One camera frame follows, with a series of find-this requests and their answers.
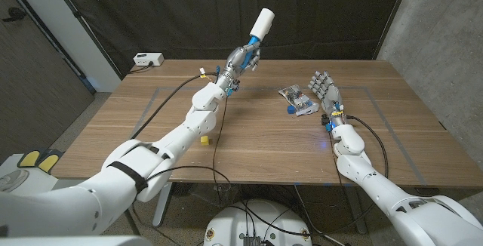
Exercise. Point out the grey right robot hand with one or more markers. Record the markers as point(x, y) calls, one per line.
point(329, 91)

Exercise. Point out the white table leg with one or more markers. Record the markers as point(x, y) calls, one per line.
point(162, 208)

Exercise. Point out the black wall hook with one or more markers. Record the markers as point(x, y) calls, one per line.
point(14, 13)

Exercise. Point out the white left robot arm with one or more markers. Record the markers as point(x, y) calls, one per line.
point(170, 144)

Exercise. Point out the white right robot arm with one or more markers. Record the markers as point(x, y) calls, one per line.
point(377, 178)

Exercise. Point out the black backdrop curtain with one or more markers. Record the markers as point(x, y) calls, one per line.
point(188, 12)

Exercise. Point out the yellow black foot pad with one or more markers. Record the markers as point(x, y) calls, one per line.
point(29, 158)
point(49, 162)

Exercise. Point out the white low platform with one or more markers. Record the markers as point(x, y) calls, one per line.
point(37, 183)

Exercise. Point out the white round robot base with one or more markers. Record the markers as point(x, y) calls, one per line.
point(260, 216)

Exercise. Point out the clear plastic parts bag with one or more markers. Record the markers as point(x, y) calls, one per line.
point(300, 99)

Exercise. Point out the grey table leg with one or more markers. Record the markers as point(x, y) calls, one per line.
point(356, 210)

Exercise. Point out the small yellow block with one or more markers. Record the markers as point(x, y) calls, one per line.
point(205, 140)

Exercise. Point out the grey sneaker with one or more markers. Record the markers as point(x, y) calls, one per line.
point(11, 180)

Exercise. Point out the white power strip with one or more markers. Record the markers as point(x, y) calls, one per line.
point(149, 58)

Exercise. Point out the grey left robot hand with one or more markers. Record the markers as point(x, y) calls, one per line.
point(239, 61)

